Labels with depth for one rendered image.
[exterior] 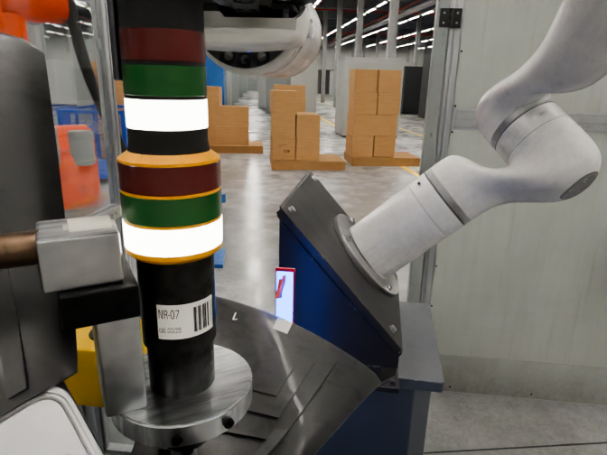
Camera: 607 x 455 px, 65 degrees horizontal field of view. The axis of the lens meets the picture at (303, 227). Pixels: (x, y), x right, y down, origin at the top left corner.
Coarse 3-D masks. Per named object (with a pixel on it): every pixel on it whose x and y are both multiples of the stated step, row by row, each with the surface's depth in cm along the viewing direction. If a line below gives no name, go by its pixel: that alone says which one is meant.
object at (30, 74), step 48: (0, 48) 29; (0, 96) 26; (48, 96) 28; (0, 144) 25; (48, 144) 26; (0, 192) 24; (48, 192) 25; (0, 288) 21; (0, 336) 20; (48, 336) 21; (0, 384) 20; (48, 384) 21
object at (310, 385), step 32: (256, 320) 49; (256, 352) 43; (288, 352) 44; (320, 352) 47; (256, 384) 38; (288, 384) 39; (320, 384) 41; (352, 384) 43; (256, 416) 34; (288, 416) 35; (320, 416) 36; (160, 448) 30; (224, 448) 31; (256, 448) 31; (288, 448) 32; (320, 448) 33
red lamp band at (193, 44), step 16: (128, 32) 18; (144, 32) 18; (160, 32) 18; (176, 32) 18; (192, 32) 18; (128, 48) 18; (144, 48) 18; (160, 48) 18; (176, 48) 18; (192, 48) 18
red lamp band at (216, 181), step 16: (128, 176) 19; (144, 176) 19; (160, 176) 19; (176, 176) 19; (192, 176) 19; (208, 176) 20; (128, 192) 19; (144, 192) 19; (160, 192) 19; (176, 192) 19; (192, 192) 19
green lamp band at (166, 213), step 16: (128, 208) 20; (144, 208) 19; (160, 208) 19; (176, 208) 19; (192, 208) 20; (208, 208) 20; (144, 224) 19; (160, 224) 19; (176, 224) 19; (192, 224) 20
